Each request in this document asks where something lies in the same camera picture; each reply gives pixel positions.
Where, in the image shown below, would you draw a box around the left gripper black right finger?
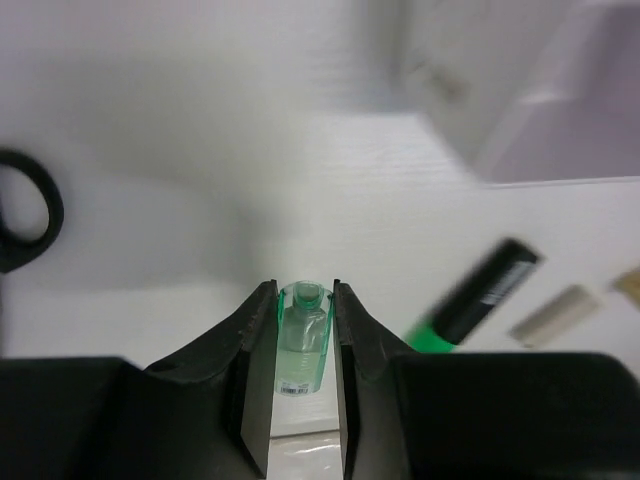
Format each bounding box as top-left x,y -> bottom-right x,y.
334,282 -> 639,479

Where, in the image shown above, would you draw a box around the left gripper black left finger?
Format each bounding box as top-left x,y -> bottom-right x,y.
1,281 -> 278,479

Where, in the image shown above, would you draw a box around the green black highlighter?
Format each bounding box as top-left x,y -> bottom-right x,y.
404,238 -> 542,353

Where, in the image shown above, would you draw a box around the green correction tape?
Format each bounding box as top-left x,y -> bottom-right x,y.
274,280 -> 333,397

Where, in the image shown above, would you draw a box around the grey eraser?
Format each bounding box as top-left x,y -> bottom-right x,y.
509,285 -> 601,349

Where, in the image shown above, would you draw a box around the small tan eraser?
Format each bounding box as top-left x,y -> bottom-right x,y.
614,268 -> 640,304

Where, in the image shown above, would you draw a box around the left white organizer box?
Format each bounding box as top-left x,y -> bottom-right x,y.
402,1 -> 639,184

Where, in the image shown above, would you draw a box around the black handled scissors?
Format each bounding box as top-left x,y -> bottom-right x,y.
1,147 -> 65,274

